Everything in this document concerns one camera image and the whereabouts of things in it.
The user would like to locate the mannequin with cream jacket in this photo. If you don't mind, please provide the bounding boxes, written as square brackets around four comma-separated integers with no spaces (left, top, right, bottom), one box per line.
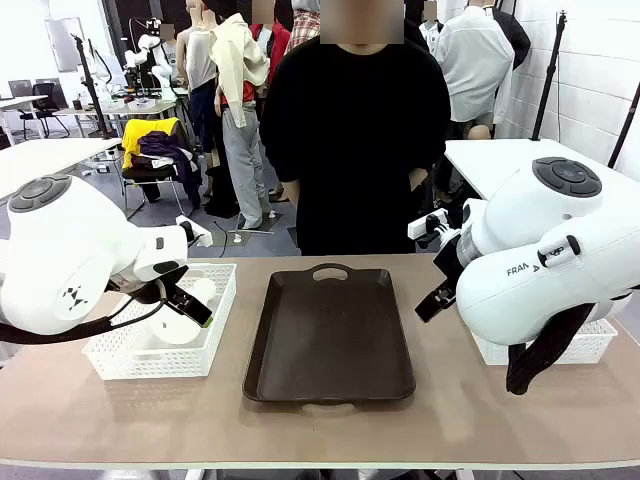
[208,12,275,231]

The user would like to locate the mannequin with white shirt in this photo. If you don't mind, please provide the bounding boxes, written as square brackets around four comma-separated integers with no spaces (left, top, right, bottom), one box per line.
[433,3,516,142]

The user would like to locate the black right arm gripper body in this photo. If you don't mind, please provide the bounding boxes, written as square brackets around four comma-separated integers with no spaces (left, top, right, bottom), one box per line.
[432,239,469,292]

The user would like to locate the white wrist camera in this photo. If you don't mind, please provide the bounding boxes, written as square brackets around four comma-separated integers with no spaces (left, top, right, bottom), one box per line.
[174,214,214,249]
[407,208,449,241]

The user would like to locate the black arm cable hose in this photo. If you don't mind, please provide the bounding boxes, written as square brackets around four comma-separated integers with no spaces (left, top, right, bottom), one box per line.
[0,279,169,346]
[504,302,596,396]

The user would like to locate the mannequin with white tank top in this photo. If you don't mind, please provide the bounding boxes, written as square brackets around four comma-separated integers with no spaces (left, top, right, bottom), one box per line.
[174,0,222,156]

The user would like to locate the black office chair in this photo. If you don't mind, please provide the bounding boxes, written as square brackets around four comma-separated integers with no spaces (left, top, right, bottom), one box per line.
[19,82,71,139]

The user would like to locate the yellow garment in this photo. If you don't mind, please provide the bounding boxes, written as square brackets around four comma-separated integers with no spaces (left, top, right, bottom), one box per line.
[121,117,181,170]

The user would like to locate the mannequin with plaid shirt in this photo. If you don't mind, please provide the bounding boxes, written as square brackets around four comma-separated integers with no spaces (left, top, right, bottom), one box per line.
[284,0,322,56]

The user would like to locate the mannequin with black jacket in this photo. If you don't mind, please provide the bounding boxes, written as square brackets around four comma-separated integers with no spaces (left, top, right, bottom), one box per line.
[492,7,532,71]

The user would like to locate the grey whiteboard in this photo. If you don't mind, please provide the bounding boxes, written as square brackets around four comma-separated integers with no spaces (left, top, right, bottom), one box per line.
[44,17,87,74]

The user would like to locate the metal chair with clothes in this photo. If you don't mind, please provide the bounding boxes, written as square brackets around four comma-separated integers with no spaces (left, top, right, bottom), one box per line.
[121,117,202,217]

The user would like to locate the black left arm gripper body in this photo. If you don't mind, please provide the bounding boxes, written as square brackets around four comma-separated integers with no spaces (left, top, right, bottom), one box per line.
[107,267,190,306]

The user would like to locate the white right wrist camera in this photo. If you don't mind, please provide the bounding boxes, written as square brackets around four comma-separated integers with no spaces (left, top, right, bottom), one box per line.
[407,208,449,241]

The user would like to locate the black tripod stand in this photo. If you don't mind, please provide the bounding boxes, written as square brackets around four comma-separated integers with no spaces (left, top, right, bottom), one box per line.
[606,79,640,169]
[69,32,115,141]
[531,9,570,142]

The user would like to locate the dark brown plastic tray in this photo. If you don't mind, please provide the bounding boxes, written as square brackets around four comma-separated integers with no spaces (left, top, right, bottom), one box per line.
[242,263,417,407]

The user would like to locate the person in black sweater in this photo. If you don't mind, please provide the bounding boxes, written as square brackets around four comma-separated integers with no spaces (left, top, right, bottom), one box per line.
[258,0,454,256]

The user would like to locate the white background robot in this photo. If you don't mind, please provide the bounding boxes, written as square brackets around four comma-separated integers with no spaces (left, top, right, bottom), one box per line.
[123,17,175,101]

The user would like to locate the white perforated plastic basket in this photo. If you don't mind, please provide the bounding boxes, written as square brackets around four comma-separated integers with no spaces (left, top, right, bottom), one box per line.
[472,317,619,366]
[81,263,239,381]

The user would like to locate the mannequin with red top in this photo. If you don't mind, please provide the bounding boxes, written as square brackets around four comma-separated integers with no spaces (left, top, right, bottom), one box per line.
[249,19,292,116]

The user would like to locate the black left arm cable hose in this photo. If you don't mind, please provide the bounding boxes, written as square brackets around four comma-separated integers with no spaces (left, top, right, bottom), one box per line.
[0,279,169,346]

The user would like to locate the dark purple garment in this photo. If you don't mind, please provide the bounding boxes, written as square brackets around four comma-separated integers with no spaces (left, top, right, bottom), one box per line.
[137,129,202,201]

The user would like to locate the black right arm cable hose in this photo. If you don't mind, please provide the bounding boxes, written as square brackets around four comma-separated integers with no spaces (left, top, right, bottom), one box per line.
[504,302,596,396]

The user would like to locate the translucent white plastic flask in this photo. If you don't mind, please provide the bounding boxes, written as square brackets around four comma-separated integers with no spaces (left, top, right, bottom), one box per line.
[148,276,218,347]

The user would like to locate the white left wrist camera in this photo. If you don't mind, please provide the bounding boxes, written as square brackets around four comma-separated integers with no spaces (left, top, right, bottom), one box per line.
[174,214,214,249]

